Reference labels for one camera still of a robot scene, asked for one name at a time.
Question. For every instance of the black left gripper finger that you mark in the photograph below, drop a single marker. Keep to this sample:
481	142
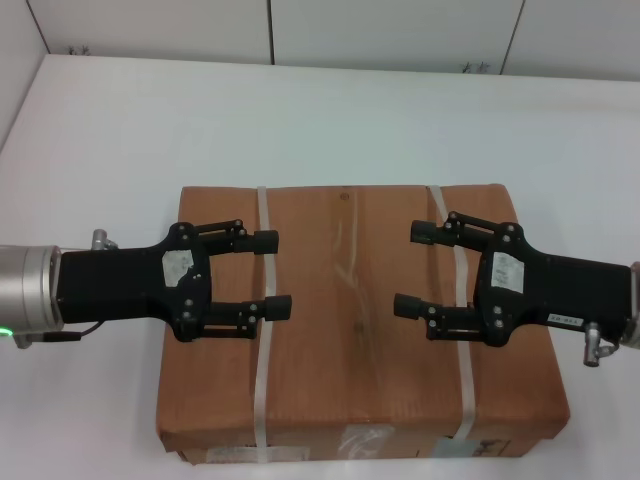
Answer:
279	307
265	242

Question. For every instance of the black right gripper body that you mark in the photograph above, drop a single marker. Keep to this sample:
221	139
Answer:
565	290

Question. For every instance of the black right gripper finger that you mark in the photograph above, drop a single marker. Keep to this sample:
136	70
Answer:
407	306
425	231

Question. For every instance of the brown cardboard box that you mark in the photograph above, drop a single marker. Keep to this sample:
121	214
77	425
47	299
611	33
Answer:
360	350

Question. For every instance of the grey box label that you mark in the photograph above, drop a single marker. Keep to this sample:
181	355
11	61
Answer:
460	447

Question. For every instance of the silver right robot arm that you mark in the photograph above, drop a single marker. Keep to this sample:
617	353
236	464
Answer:
632	305

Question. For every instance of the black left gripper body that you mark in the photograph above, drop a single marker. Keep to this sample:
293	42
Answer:
115	285

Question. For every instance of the clear tape patch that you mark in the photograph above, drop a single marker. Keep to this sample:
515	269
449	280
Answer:
367	440

